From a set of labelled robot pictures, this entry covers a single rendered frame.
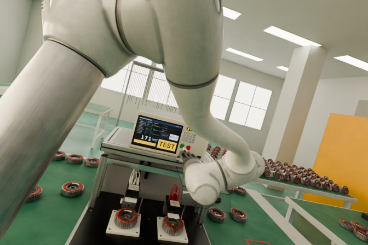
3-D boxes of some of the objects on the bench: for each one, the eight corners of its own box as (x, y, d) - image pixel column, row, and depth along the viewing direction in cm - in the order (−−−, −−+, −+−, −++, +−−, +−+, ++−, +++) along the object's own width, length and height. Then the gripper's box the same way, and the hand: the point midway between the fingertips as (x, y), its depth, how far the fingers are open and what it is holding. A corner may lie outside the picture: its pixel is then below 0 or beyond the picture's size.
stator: (183, 237, 94) (185, 231, 94) (161, 234, 92) (164, 227, 92) (180, 222, 105) (182, 216, 105) (161, 219, 103) (162, 213, 103)
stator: (135, 231, 90) (137, 223, 90) (111, 227, 88) (113, 220, 88) (137, 215, 101) (139, 209, 101) (116, 212, 99) (118, 205, 99)
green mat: (51, 268, 67) (51, 268, 67) (-175, 248, 55) (-175, 248, 55) (109, 163, 159) (109, 163, 159) (28, 148, 148) (28, 147, 148)
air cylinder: (134, 209, 107) (136, 200, 107) (120, 207, 105) (123, 198, 105) (134, 204, 112) (137, 195, 112) (122, 202, 110) (124, 193, 110)
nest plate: (138, 237, 89) (139, 234, 88) (105, 233, 86) (106, 230, 86) (140, 215, 103) (141, 214, 103) (112, 211, 100) (113, 209, 100)
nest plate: (187, 243, 93) (188, 241, 93) (157, 239, 90) (158, 237, 90) (182, 222, 108) (183, 220, 108) (156, 218, 105) (157, 216, 105)
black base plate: (219, 279, 81) (221, 274, 81) (59, 263, 69) (61, 258, 69) (195, 209, 127) (196, 206, 127) (96, 193, 115) (97, 190, 115)
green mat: (340, 293, 91) (340, 293, 91) (225, 284, 80) (226, 283, 80) (245, 190, 183) (245, 190, 183) (185, 179, 172) (185, 178, 172)
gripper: (176, 173, 79) (170, 153, 102) (205, 179, 81) (193, 158, 104) (180, 156, 78) (173, 140, 102) (210, 162, 81) (196, 145, 104)
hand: (184, 151), depth 100 cm, fingers closed
